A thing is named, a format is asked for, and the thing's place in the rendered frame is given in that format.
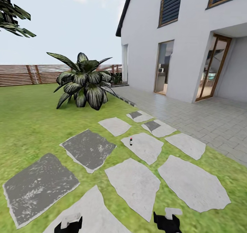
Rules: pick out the fixed window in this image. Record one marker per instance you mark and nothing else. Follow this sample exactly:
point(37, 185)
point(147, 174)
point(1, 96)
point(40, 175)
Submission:
point(163, 67)

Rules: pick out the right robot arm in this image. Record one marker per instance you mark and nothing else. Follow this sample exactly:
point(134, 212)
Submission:
point(169, 222)

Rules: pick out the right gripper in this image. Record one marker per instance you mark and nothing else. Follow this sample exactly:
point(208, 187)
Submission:
point(163, 223)

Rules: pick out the door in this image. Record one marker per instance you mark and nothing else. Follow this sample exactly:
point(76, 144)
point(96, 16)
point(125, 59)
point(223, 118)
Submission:
point(216, 54)

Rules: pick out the tree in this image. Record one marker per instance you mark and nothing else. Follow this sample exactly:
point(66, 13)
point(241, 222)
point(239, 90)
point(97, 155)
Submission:
point(7, 12)

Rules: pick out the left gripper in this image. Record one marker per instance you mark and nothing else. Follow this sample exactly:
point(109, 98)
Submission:
point(73, 227)

